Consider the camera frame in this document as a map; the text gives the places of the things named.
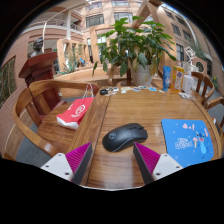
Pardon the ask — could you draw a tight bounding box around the wooden armchair holding red bag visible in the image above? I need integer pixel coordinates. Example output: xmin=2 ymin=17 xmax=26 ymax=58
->
xmin=12 ymin=79 xmax=100 ymax=158

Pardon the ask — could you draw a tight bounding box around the black computer mouse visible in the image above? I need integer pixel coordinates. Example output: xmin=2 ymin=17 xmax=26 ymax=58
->
xmin=101 ymin=122 xmax=149 ymax=153

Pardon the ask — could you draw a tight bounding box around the white geometric sculpture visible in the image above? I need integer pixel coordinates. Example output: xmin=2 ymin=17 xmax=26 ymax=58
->
xmin=184 ymin=45 xmax=198 ymax=66

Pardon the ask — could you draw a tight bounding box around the red and white bag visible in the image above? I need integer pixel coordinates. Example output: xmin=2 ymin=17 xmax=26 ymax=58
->
xmin=55 ymin=83 xmax=95 ymax=131

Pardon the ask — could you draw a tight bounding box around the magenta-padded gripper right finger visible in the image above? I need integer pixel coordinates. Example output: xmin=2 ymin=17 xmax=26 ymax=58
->
xmin=132 ymin=142 xmax=184 ymax=186

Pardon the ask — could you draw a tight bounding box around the empty wooden armchair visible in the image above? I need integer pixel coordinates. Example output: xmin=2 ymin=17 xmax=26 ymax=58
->
xmin=191 ymin=71 xmax=216 ymax=108

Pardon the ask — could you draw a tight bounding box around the white pump bottle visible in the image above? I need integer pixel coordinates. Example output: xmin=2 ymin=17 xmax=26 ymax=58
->
xmin=181 ymin=70 xmax=195 ymax=95

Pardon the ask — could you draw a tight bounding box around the small white packet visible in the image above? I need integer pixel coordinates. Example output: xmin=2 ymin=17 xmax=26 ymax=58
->
xmin=178 ymin=92 xmax=192 ymax=100

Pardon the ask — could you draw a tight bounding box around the blue cartoon mouse pad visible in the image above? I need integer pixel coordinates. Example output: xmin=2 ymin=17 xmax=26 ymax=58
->
xmin=161 ymin=118 xmax=215 ymax=169

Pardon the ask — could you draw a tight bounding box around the dark red wooden podium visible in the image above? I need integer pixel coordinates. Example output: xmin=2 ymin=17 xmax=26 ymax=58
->
xmin=18 ymin=51 xmax=59 ymax=118

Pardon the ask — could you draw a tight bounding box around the wooden chair behind plant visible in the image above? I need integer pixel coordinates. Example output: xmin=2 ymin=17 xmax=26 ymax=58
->
xmin=106 ymin=64 xmax=133 ymax=88

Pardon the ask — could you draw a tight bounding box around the yellow liquid bottle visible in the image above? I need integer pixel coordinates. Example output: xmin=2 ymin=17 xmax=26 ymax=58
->
xmin=171 ymin=60 xmax=185 ymax=94

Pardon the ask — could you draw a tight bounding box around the green potted plant white pot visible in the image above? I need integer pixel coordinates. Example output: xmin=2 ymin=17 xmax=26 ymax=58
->
xmin=92 ymin=15 xmax=178 ymax=87

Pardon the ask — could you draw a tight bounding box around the dark bust statue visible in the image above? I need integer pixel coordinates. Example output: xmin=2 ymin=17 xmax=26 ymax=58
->
xmin=29 ymin=36 xmax=45 ymax=58

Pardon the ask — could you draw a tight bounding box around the blue squeeze tube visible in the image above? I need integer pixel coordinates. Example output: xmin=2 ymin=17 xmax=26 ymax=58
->
xmin=162 ymin=65 xmax=172 ymax=92

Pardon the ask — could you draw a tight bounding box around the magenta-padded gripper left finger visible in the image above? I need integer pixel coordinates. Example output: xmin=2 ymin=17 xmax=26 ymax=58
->
xmin=40 ymin=142 xmax=93 ymax=185

